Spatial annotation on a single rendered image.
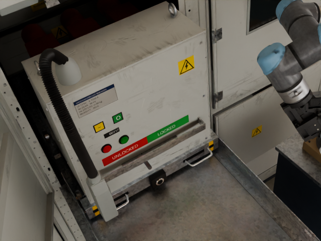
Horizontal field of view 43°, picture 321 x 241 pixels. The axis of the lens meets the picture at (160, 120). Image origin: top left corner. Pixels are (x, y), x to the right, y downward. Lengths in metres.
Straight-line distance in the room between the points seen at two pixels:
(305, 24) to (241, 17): 0.47
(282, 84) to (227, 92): 0.65
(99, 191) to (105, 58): 0.38
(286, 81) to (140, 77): 0.39
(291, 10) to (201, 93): 0.38
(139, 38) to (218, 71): 0.49
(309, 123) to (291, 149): 0.59
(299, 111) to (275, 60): 0.17
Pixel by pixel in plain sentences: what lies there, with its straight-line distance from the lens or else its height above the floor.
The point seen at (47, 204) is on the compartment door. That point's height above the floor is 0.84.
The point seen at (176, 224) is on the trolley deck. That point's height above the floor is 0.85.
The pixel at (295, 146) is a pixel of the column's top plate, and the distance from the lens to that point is 1.74.
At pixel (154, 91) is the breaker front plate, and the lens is 1.21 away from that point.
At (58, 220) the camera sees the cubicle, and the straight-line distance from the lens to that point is 1.74.
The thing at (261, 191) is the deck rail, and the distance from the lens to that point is 1.46.
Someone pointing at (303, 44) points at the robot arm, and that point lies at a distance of 1.06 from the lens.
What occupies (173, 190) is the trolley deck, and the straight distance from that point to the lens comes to 1.48.
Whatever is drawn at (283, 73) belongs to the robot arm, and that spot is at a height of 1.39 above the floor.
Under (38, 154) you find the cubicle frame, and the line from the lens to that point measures 1.44.
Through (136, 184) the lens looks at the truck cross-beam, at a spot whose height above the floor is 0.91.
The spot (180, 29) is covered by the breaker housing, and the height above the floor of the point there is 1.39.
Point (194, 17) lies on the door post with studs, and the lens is 1.42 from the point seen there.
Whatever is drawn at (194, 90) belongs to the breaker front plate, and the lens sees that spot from 1.30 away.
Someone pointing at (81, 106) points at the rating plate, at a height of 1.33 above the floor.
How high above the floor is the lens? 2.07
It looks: 46 degrees down
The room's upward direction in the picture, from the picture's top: 10 degrees counter-clockwise
